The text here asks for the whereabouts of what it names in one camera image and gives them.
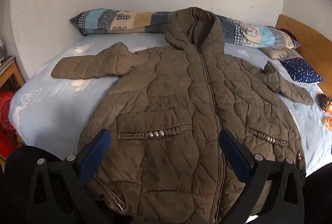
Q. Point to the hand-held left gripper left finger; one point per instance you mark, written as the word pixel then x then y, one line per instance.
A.
pixel 94 156

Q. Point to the beige pillow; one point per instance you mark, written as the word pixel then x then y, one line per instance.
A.
pixel 277 53

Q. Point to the dark red cloth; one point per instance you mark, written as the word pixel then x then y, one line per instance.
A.
pixel 288 32

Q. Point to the rolled patchwork quilt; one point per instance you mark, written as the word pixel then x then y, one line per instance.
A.
pixel 124 19

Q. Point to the blue star-print pillow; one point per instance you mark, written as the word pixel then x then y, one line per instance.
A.
pixel 300 70

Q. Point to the wooden headboard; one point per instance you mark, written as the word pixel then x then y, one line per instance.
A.
pixel 306 37

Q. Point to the wooden side table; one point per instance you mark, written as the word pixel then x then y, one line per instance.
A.
pixel 9 71

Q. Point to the yellow orange cloth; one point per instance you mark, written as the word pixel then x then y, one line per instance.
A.
pixel 328 120

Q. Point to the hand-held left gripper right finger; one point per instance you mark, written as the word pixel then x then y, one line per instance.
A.
pixel 234 155

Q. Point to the brown quilted hooded jacket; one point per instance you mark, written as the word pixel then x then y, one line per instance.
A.
pixel 168 84

